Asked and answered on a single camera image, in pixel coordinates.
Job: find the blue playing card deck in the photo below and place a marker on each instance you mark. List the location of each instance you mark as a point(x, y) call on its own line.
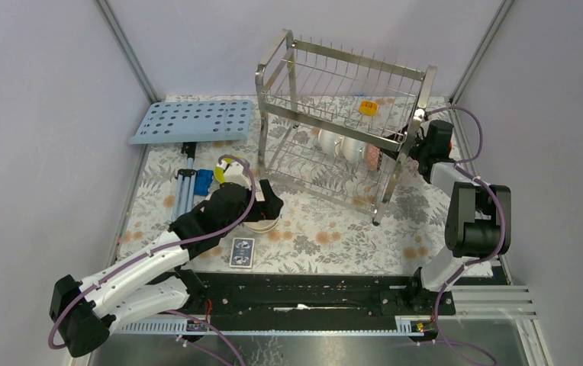
point(242, 253)

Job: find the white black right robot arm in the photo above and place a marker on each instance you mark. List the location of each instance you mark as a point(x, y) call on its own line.
point(478, 221)

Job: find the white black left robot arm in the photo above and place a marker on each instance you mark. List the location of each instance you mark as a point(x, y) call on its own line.
point(86, 312)

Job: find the red floral patterned cup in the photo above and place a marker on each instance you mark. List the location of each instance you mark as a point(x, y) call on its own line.
point(373, 157)

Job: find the beige ceramic bowl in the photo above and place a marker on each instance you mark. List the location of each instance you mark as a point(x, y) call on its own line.
point(261, 226)

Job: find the light blue perforated tray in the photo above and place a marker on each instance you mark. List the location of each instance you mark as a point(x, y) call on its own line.
point(194, 122)

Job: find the stainless steel dish rack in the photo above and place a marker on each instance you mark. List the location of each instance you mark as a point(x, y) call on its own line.
point(303, 86)

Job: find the yellow-green plastic bowl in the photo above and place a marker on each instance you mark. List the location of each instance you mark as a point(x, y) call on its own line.
point(220, 169)

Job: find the light blue cable duct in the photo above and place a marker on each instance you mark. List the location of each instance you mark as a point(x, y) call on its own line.
point(366, 326)

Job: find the small yellow cup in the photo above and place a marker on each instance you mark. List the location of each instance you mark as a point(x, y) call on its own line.
point(368, 108)

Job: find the white ribbed bowl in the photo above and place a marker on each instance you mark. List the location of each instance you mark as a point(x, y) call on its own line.
point(352, 150)
point(330, 142)

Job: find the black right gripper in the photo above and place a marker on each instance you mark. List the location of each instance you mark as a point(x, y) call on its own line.
point(418, 135)

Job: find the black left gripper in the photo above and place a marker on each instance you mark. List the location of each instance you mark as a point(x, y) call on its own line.
point(269, 208)

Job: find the light blue folded tripod stand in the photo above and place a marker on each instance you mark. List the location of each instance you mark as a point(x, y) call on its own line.
point(185, 182)

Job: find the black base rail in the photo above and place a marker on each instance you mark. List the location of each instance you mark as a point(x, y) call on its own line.
point(268, 298)

